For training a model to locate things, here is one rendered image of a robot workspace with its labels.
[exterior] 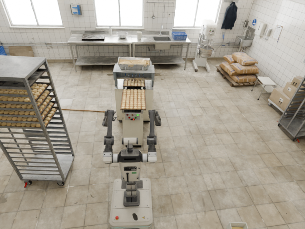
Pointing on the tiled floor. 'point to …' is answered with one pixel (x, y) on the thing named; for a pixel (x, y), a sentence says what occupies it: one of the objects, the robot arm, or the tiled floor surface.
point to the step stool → (267, 82)
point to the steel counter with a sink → (111, 40)
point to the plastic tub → (237, 225)
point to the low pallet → (233, 80)
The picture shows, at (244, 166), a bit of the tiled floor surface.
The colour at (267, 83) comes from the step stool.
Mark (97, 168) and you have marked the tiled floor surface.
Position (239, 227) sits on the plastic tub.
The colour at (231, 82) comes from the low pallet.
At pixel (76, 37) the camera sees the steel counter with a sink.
